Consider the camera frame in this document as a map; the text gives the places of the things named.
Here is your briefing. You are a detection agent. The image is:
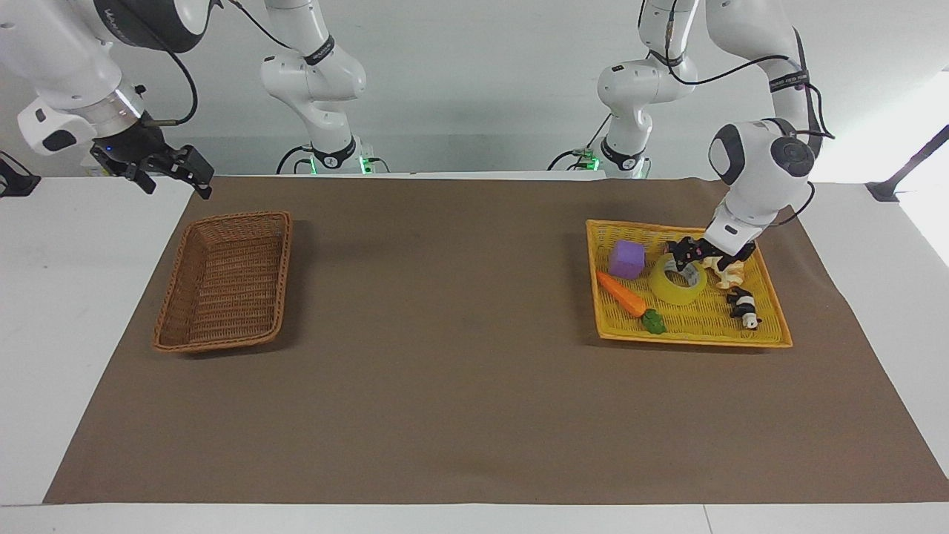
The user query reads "cream crumpled object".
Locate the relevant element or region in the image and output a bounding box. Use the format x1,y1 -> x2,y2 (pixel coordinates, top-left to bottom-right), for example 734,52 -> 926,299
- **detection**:
713,255 -> 747,291

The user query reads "orange toy carrot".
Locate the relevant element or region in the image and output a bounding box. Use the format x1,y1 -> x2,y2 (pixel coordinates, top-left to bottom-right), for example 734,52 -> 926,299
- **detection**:
595,270 -> 649,320

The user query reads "purple cube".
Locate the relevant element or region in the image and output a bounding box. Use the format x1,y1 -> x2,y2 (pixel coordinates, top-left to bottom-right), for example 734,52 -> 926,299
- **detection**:
609,239 -> 647,281

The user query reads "yellow tape roll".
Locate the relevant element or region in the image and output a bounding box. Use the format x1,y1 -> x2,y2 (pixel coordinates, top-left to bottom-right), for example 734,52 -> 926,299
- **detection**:
649,252 -> 710,306

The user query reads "brown wicker basket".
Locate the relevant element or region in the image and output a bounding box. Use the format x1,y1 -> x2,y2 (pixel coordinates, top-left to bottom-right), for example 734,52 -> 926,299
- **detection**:
152,211 -> 294,354

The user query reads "black and white toy animal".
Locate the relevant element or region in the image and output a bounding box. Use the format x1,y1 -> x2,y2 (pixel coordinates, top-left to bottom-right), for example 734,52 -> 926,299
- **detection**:
726,287 -> 764,332

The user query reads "yellow woven basket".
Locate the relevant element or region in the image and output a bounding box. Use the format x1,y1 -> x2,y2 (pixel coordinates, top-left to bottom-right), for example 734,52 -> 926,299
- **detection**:
585,219 -> 793,349

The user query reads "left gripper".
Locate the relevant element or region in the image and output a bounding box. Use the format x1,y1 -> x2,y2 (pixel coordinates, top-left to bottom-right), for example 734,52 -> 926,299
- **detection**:
664,237 -> 758,274

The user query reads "black stand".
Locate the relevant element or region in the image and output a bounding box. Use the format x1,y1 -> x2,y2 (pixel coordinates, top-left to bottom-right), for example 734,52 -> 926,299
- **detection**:
0,151 -> 42,199
865,125 -> 949,203

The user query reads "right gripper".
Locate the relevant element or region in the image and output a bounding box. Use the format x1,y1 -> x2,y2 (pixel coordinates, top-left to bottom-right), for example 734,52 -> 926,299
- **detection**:
90,119 -> 216,200

